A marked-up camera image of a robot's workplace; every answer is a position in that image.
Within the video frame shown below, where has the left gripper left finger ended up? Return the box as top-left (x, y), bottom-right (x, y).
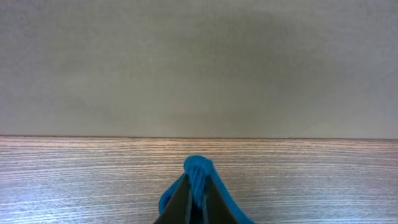
top-left (154, 174), bottom-right (192, 224)

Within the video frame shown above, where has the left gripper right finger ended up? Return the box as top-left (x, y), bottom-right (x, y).
top-left (202, 177), bottom-right (238, 224)

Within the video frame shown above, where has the blue t-shirt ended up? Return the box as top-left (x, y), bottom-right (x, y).
top-left (158, 154), bottom-right (257, 224)

